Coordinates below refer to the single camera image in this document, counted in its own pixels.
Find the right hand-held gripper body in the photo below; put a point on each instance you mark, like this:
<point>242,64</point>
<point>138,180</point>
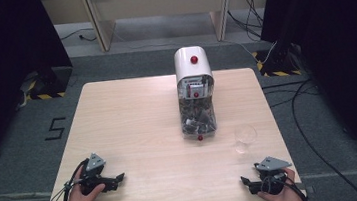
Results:
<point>271,174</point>

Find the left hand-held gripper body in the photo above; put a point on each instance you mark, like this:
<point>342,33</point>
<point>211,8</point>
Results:
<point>94,176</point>

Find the person's right hand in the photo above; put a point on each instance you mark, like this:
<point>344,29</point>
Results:
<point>285,196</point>

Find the clear wine glass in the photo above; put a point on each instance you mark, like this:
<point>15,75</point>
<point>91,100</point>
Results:
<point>244,136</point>

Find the stand base with hazard tape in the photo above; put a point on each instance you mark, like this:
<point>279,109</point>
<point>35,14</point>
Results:
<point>279,63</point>
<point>49,84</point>

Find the white dispenser with clear bin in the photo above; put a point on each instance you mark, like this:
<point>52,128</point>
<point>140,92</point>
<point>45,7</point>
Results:
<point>195,88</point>

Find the black curtain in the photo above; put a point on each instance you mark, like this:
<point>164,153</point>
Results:
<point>5,65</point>
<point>338,46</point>

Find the light wooden furniture frame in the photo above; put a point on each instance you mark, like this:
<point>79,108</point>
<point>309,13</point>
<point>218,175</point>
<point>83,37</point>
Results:
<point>156,2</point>

